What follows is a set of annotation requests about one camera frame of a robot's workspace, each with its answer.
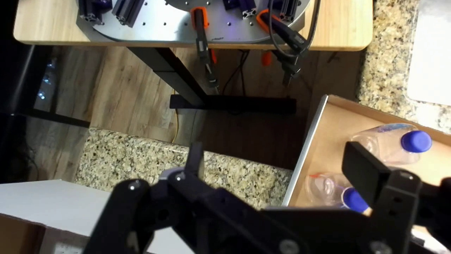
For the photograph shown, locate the white flat board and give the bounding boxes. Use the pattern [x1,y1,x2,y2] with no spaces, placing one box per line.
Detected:
[405,0,451,107]

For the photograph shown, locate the silver robot mount plate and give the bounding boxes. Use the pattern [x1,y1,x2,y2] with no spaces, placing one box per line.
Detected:
[76,0,315,48]

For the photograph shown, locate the orange black clamp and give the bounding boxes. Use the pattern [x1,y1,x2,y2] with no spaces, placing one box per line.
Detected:
[255,7,303,87]
[188,4,221,93]

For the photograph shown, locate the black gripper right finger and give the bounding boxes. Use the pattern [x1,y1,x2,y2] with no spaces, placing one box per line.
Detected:
[341,140,451,254]

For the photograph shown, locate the wooden table top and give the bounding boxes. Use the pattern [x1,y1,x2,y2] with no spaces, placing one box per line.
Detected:
[12,0,374,52]

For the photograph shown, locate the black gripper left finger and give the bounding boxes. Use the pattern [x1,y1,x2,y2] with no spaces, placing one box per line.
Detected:
[83,141,212,254]

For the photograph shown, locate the black aluminium extrusion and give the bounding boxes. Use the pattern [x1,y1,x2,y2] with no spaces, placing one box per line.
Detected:
[111,0,147,27]

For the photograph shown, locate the black table leg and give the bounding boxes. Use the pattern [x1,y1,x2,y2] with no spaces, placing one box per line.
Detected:
[125,46,298,116]

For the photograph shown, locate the clear bottle blue cap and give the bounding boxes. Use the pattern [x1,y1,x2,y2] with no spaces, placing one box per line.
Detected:
[304,171,372,216]
[349,123,434,166]

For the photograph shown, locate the black power cable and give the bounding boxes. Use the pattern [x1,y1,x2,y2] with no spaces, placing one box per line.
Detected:
[266,0,322,61]

